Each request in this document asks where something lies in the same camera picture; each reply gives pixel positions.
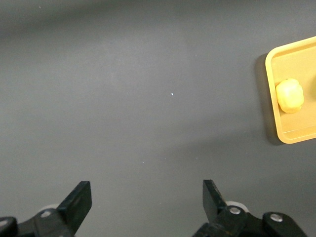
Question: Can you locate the yellow plastic tray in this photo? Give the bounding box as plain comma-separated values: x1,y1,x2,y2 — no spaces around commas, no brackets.
265,36,316,145

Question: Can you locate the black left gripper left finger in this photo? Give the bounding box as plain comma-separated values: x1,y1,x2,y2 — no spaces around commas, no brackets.
34,181,93,237

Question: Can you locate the yellow potato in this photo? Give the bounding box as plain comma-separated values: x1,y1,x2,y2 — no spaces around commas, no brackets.
275,78,304,115

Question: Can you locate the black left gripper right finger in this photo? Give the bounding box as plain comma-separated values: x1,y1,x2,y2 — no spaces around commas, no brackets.
192,179,248,237

